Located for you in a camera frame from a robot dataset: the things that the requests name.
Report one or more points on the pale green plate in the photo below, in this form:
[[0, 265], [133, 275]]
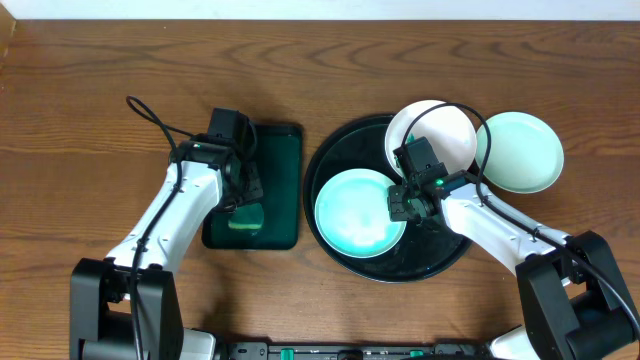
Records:
[[526, 155], [351, 214]]

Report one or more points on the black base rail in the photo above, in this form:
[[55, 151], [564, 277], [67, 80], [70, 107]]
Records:
[[264, 351]]

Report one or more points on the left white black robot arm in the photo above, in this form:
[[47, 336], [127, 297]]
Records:
[[125, 306]]

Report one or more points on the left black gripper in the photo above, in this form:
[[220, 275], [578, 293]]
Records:
[[250, 185]]

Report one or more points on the pale green plate front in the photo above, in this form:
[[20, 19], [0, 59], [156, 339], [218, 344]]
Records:
[[351, 214]]

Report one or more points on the black rectangular water tray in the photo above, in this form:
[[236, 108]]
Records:
[[278, 158]]

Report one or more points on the green scrubbing sponge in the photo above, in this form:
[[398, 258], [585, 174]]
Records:
[[247, 218]]

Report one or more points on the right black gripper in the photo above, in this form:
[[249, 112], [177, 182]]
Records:
[[396, 211]]

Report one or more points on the white plate green stain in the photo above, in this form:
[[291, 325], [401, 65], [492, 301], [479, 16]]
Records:
[[449, 131]]

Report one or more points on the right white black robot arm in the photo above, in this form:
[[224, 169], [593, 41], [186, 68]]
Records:
[[574, 300]]

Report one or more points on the round black serving tray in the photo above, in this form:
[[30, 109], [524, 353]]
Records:
[[422, 252]]

